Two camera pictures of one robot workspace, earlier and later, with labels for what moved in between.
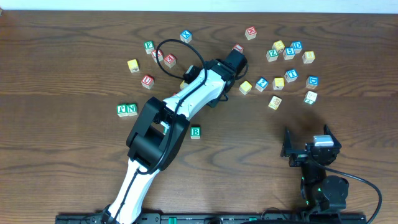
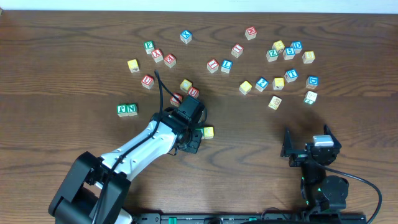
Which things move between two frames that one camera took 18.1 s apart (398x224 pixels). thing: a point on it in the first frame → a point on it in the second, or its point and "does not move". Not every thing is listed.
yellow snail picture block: [275, 102] does not move
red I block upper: [239, 47] does not move
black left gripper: [218, 101] → [195, 140]
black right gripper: [306, 149] does not move
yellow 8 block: [308, 56] does not move
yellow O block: [183, 84] → [209, 132]
